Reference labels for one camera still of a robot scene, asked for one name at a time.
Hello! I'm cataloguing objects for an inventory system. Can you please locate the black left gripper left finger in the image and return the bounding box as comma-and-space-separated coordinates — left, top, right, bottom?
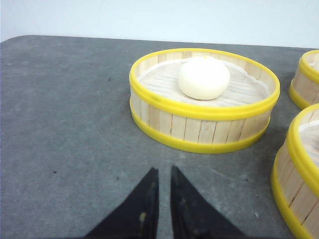
85, 168, 159, 239

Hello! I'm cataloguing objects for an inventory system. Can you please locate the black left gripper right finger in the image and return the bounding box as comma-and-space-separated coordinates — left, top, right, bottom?
170, 166, 245, 239

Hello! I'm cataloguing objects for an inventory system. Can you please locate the one-bun bamboo steamer basket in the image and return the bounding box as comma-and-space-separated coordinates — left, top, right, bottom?
129, 48, 280, 153

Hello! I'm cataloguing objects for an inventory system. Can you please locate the two-bun bamboo steamer basket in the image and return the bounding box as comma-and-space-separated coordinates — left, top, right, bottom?
289, 49, 319, 109

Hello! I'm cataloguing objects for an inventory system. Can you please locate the three-bun bamboo steamer basket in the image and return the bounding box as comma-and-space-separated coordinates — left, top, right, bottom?
271, 104, 319, 239

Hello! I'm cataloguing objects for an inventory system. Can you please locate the white steamer liner cloth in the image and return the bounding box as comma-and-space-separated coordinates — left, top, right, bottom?
138, 59, 270, 107

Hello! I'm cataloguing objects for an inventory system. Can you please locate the white steamed bun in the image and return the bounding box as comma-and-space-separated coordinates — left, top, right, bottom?
178, 56, 230, 100

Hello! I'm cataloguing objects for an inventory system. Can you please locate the white liner cloth front basket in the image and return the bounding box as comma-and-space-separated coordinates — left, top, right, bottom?
299, 120, 319, 167

